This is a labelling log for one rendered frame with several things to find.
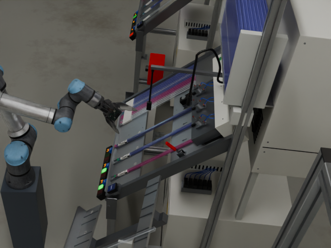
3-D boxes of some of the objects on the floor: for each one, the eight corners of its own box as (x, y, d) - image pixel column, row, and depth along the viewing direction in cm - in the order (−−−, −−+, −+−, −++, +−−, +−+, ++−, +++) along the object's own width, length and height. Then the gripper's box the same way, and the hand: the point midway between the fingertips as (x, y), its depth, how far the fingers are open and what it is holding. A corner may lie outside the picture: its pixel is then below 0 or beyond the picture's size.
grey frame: (105, 276, 268) (113, -34, 137) (121, 173, 325) (138, -115, 194) (198, 285, 270) (294, -12, 139) (198, 182, 327) (266, -99, 196)
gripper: (86, 121, 220) (118, 141, 228) (112, 88, 217) (143, 111, 226) (84, 114, 227) (115, 135, 236) (108, 83, 225) (139, 105, 234)
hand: (127, 121), depth 234 cm, fingers open, 14 cm apart
